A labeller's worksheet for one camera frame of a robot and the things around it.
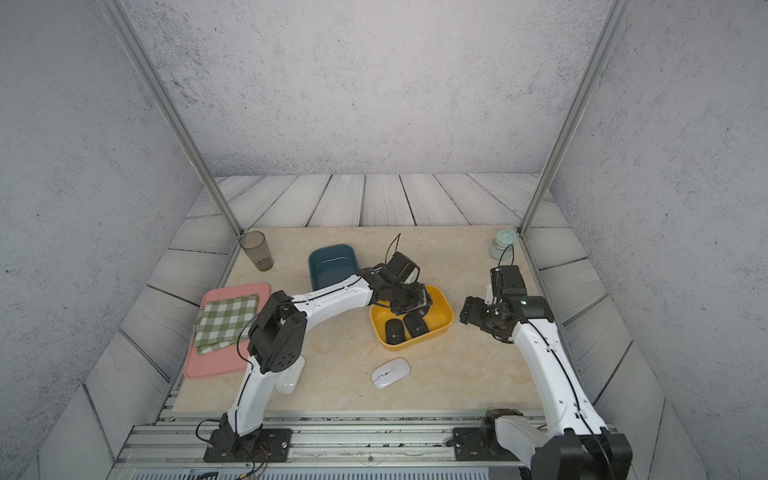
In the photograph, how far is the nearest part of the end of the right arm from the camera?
528 mm

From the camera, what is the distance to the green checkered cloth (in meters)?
0.92

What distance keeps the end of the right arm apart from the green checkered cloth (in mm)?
684
